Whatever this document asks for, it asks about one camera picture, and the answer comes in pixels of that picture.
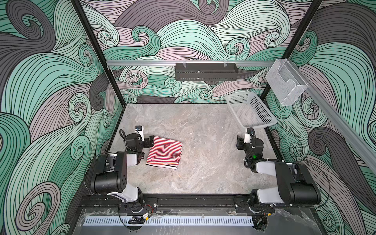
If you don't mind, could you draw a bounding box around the red white striped tank top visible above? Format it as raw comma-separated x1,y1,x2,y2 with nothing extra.
146,136,183,167

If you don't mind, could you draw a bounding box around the white plastic laundry basket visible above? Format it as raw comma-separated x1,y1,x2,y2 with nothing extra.
226,91,277,131

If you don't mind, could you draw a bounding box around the black white striped tank top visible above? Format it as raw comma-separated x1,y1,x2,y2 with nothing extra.
146,163,177,169

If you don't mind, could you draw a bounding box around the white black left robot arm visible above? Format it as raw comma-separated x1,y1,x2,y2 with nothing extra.
89,126,155,207

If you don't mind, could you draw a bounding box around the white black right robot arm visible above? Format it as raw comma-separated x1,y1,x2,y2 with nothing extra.
236,134,321,206

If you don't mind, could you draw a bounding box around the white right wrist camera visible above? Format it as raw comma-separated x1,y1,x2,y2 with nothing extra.
244,127,256,144

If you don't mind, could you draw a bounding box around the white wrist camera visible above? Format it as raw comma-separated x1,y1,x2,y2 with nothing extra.
135,125,145,141
244,127,256,144

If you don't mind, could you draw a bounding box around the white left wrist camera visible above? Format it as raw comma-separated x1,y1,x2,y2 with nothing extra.
135,125,145,141

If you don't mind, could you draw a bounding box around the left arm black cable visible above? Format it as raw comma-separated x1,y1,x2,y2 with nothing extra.
83,129,146,230

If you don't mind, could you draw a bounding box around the clear plastic wall bin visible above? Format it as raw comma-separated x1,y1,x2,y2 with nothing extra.
265,59,308,106

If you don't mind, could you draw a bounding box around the aluminium rail back wall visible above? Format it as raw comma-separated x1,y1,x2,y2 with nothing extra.
106,60,274,67

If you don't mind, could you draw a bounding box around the aluminium rail wall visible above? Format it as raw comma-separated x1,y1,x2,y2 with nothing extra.
292,62,376,172
106,60,274,67

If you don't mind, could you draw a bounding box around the black wall shelf tray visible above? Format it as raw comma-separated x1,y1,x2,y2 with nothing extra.
175,62,239,82

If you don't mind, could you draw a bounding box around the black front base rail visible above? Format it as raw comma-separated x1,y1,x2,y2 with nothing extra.
79,193,310,215

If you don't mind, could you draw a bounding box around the white slotted cable duct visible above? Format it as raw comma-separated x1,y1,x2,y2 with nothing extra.
83,215,254,226

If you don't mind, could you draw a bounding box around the aluminium rail right wall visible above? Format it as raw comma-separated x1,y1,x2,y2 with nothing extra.
292,62,376,172

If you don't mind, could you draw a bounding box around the black frame post left rear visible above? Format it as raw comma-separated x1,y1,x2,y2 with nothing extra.
71,0,126,109

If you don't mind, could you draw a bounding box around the black frame post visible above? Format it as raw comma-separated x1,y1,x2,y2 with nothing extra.
71,0,126,109
258,0,324,106

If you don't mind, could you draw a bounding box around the black frame post right rear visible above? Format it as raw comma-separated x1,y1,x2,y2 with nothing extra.
258,0,324,106

